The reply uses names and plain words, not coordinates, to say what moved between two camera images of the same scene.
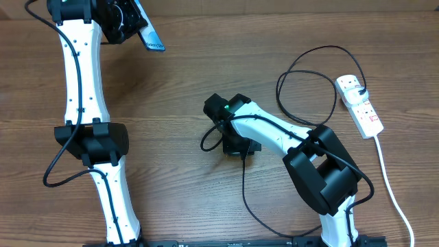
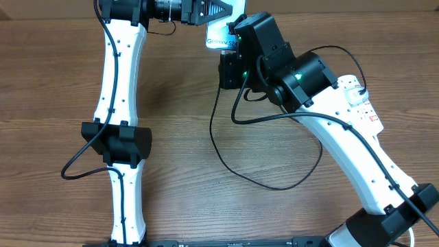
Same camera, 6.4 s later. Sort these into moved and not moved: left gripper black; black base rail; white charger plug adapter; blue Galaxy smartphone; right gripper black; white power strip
Moved: blue Galaxy smartphone; left gripper black; right gripper black
Not moved: white charger plug adapter; white power strip; black base rail
